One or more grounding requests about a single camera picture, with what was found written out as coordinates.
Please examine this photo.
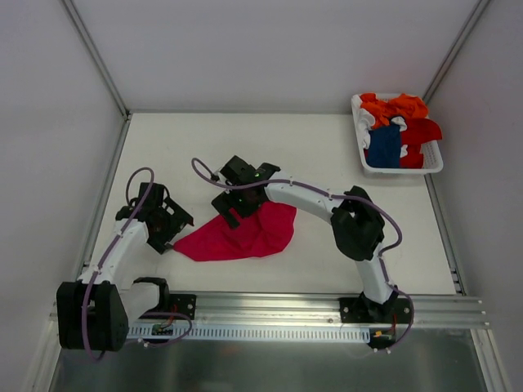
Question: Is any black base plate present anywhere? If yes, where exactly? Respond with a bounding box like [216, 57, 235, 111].
[338, 294, 413, 324]
[162, 293, 197, 320]

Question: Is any right aluminium frame post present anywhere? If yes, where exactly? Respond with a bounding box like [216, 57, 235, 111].
[422, 0, 492, 104]

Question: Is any aluminium mounting rail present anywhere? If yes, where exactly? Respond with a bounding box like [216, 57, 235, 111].
[128, 292, 490, 329]

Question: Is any orange t shirt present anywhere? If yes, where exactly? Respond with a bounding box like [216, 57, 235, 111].
[360, 93, 429, 129]

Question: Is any crimson pink t shirt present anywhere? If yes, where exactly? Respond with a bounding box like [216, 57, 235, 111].
[173, 202, 297, 262]

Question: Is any blue t shirt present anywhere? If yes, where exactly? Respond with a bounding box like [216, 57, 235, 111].
[366, 124, 402, 169]

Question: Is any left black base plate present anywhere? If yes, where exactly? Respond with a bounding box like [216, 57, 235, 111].
[162, 293, 197, 320]

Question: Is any white plastic laundry basket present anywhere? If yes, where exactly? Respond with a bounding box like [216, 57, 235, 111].
[352, 93, 444, 176]

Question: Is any white slotted cable duct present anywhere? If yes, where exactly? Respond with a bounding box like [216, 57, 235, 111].
[127, 323, 370, 344]

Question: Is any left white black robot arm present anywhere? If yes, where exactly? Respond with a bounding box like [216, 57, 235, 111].
[56, 182, 194, 353]

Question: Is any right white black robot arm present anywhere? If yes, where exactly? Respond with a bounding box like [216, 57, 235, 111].
[211, 155, 402, 323]

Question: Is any red t shirt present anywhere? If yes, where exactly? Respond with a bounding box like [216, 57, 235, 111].
[400, 118, 442, 169]

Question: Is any aluminium frame post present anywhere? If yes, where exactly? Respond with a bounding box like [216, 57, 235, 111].
[422, 0, 492, 104]
[59, 0, 130, 119]

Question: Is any left aluminium frame post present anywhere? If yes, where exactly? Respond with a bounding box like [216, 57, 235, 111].
[59, 0, 130, 119]

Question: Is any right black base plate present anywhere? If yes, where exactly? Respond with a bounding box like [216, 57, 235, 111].
[338, 294, 413, 324]

